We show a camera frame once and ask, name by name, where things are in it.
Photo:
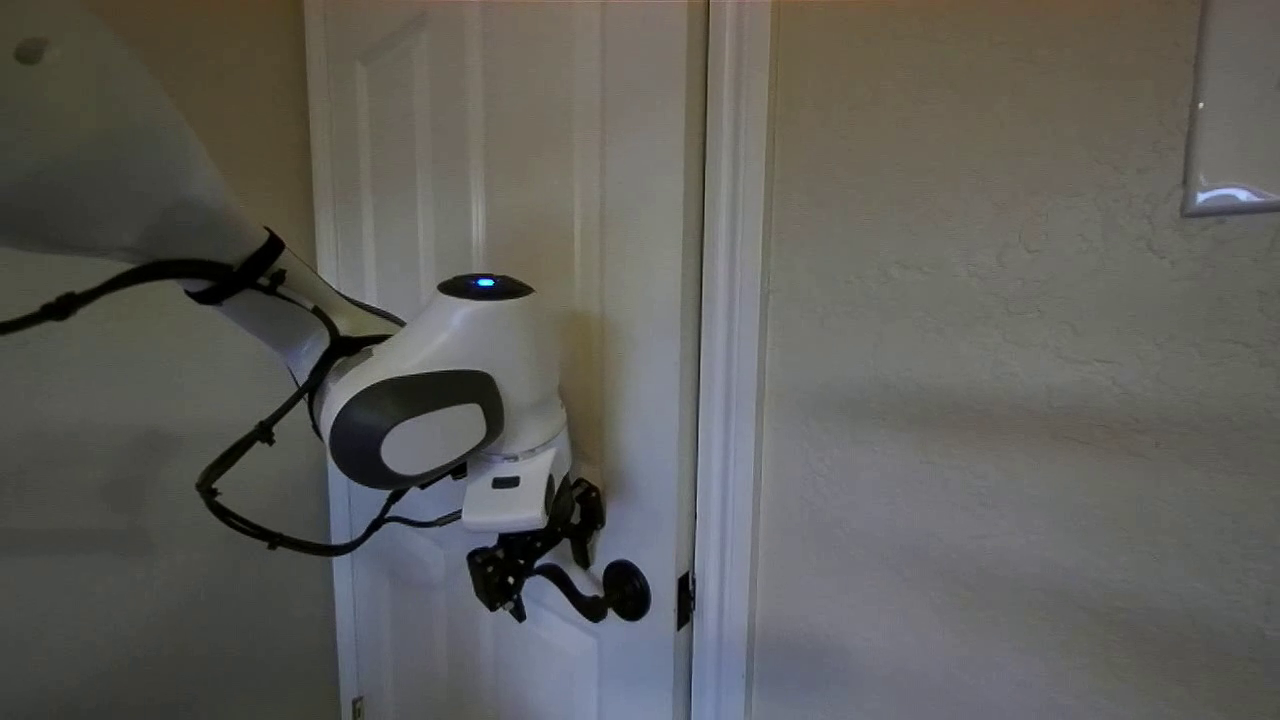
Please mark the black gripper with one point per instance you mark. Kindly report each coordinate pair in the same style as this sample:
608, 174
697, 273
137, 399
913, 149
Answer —
496, 573

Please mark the black lever door handle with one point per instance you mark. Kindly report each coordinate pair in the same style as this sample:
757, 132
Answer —
622, 592

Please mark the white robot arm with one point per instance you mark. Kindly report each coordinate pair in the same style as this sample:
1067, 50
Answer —
94, 160

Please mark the black door latch plate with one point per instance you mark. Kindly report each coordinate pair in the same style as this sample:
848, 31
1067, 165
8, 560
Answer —
684, 596

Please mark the white panelled door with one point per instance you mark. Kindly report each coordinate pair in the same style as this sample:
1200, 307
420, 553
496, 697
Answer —
555, 142

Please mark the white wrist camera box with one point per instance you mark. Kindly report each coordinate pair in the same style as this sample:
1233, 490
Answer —
509, 494

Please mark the white door frame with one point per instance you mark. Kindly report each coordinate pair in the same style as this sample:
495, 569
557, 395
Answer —
729, 353

